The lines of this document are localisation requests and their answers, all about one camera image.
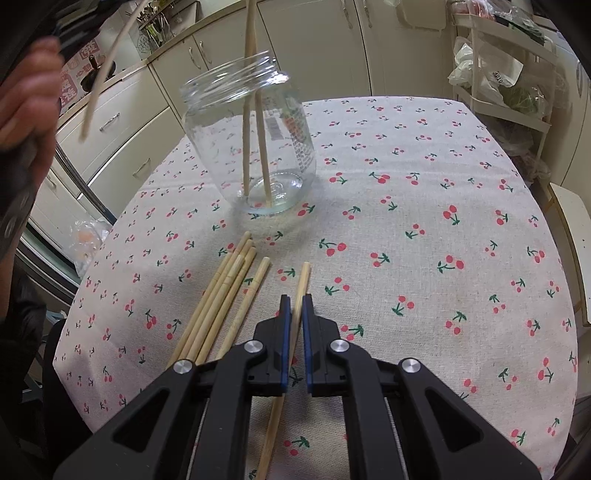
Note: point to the cherry print tablecloth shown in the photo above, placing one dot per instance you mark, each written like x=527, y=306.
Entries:
x=415, y=277

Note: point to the white shelf rack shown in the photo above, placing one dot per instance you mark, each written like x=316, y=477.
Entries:
x=480, y=69

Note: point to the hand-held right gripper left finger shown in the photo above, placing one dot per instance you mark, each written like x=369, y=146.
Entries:
x=285, y=350

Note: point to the person's left forearm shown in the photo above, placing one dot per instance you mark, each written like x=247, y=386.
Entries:
x=21, y=323

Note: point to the white stool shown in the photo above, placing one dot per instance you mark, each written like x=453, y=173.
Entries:
x=577, y=240

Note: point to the white plastic bag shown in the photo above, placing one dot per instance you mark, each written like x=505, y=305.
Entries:
x=498, y=69

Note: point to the cream corner cabinet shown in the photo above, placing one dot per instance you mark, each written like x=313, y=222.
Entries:
x=207, y=50

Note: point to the clear glass jar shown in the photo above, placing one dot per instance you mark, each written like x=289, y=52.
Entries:
x=281, y=152

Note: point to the crumpled clear plastic bag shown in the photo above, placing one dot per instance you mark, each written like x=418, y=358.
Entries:
x=87, y=240

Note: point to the kitchen utensil rack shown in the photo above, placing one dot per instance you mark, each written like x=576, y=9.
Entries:
x=154, y=30

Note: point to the cream tall cabinet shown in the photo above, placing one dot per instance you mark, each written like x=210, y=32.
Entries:
x=332, y=46

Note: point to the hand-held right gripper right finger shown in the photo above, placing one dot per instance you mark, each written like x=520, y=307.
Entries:
x=308, y=350

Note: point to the person's left hand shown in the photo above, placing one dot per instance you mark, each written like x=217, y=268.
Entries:
x=32, y=92

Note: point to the black wok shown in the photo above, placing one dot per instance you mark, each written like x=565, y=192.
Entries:
x=94, y=78

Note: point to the cream drawer cabinet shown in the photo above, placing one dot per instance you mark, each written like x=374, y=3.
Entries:
x=120, y=120

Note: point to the bag of green vegetables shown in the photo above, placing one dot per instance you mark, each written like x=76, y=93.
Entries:
x=526, y=99

